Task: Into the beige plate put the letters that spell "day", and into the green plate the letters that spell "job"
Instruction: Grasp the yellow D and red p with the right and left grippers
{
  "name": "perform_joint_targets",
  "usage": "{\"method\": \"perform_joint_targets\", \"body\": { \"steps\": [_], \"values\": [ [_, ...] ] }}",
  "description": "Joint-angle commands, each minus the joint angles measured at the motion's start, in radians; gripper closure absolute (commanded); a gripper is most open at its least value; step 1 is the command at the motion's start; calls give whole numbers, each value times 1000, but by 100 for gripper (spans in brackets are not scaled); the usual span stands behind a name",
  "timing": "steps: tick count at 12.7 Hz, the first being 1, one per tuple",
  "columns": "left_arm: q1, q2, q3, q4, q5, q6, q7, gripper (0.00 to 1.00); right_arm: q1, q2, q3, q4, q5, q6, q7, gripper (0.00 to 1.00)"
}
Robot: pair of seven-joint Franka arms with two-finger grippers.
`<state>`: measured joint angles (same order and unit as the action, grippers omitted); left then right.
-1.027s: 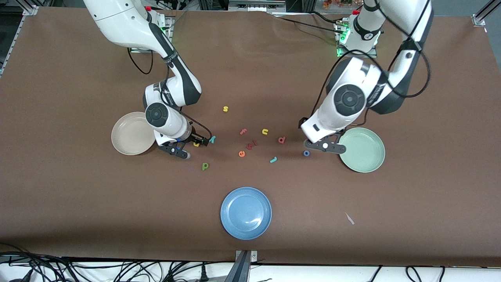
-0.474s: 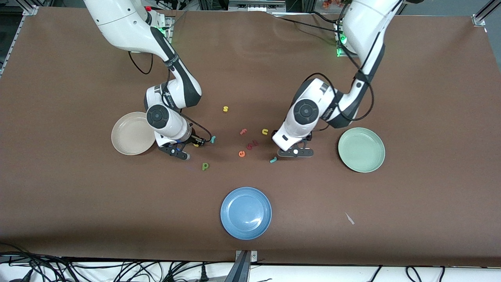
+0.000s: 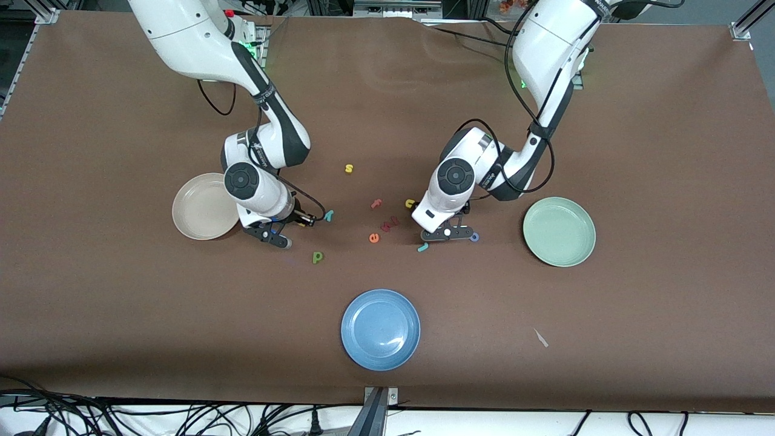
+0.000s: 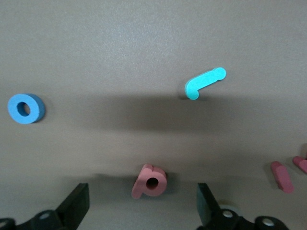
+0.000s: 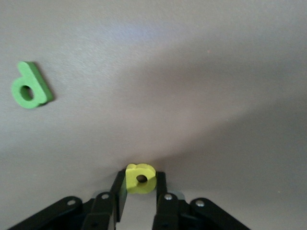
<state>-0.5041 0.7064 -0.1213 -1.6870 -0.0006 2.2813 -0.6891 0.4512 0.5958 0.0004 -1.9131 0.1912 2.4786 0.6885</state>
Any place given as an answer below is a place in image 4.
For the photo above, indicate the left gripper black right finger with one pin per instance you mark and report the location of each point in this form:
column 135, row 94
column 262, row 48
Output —
column 208, row 210

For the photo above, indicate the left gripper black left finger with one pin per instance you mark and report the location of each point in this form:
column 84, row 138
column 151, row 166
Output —
column 72, row 210

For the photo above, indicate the maroon foam letter w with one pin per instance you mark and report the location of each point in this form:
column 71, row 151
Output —
column 302, row 165

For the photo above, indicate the pink foam letter p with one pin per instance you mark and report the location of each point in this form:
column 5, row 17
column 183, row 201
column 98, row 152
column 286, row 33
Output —
column 140, row 184

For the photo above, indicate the teal foam letter r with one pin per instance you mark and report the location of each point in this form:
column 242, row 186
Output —
column 204, row 81

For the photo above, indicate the blue foam letter o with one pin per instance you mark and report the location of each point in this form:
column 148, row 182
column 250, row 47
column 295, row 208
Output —
column 34, row 107

